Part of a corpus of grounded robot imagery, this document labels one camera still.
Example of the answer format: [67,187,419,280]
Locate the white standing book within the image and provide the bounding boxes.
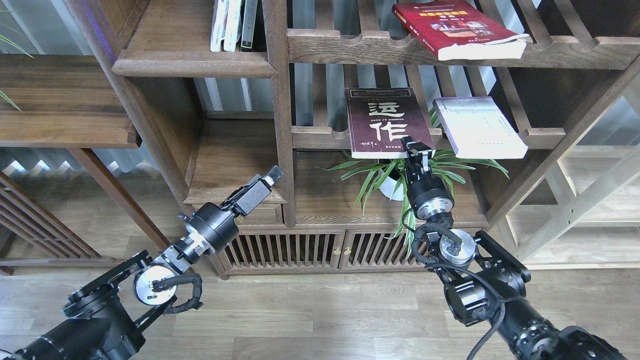
[209,0,229,52]
[222,0,244,52]

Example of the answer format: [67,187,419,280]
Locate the pale lavender white book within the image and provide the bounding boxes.
[433,96,528,160]

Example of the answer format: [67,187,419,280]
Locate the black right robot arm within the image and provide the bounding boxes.
[401,136,624,360]

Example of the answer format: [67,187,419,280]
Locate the dark maroon Chinese book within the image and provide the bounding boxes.
[345,88,435,159]

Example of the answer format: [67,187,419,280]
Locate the green plant leaves left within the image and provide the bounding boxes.
[0,34,35,112]

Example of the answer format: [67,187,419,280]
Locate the white standing book left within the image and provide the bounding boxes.
[209,0,229,52]

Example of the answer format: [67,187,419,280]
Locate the red paperback book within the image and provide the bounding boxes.
[392,0,527,61]

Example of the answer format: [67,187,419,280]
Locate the dark slatted wooden rack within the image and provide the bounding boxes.
[0,173,116,276]

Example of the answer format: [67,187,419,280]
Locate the green spider plant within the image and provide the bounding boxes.
[322,107,510,256]

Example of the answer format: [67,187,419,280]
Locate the dark wooden bookshelf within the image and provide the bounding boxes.
[66,0,639,278]

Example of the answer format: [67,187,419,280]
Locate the dark wooden side table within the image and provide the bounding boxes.
[0,55,169,249]

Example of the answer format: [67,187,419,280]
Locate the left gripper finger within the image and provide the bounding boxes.
[262,166,284,188]

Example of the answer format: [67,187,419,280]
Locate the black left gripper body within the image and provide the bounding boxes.
[177,174,271,256]

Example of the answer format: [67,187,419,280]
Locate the white standing book middle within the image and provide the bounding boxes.
[222,0,244,52]

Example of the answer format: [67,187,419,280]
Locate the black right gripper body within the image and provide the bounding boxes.
[404,147,455,221]

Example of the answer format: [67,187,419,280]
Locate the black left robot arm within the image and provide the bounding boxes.
[6,166,283,360]

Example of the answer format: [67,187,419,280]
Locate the dark green standing book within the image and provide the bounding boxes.
[240,0,259,52]

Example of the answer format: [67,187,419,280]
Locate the white plant pot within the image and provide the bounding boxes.
[374,169,405,202]

